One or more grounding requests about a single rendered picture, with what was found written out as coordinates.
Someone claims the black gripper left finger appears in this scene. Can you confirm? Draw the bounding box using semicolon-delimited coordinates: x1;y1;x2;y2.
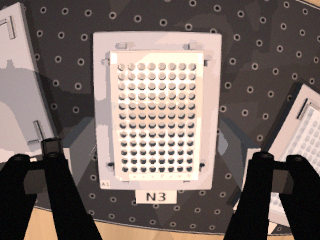
0;117;103;240

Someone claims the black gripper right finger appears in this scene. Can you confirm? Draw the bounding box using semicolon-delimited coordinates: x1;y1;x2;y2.
218;118;320;240

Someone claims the cream label reading n1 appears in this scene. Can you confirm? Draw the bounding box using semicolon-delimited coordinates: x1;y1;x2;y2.
268;221;277;234

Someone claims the cream label with n3 text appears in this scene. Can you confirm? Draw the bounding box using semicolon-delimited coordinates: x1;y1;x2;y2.
136;190;177;203

